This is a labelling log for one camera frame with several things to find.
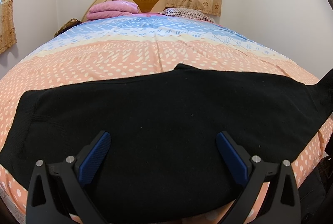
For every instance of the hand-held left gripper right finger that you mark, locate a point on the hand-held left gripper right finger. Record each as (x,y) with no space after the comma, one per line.
(232,159)

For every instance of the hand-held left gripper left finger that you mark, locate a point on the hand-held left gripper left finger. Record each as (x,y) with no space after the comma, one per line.
(95,159)

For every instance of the black pants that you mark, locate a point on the black pants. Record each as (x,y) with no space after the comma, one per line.
(166,109)

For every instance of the bed with polka dot sheet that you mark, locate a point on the bed with polka dot sheet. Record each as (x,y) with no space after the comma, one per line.
(145,49)

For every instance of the brown patterned bag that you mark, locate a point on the brown patterned bag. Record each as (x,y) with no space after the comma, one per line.
(66,26)

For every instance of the folded pink blanket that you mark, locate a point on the folded pink blanket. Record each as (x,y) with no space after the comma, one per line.
(111,9)

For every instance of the striped pillow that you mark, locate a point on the striped pillow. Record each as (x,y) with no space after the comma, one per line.
(187,13)

